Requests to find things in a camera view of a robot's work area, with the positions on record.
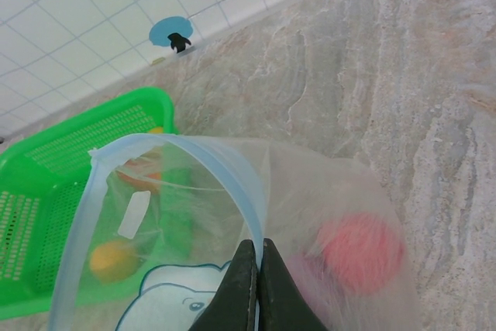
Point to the small yellow toy food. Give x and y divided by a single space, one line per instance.
156 130

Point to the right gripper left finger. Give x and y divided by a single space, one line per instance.
236 292

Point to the clear zip-top bag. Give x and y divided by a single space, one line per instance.
310 191

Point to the blue circle penguin sticker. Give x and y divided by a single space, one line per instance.
170 30

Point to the green plastic basket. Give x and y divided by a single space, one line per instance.
23 176

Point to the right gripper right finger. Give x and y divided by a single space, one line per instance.
279 296

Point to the red toy food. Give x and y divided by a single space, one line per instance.
141 180

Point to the yellow toy fruit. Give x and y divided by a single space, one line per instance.
112 262

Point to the dark red toy fruit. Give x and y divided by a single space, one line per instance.
360 253

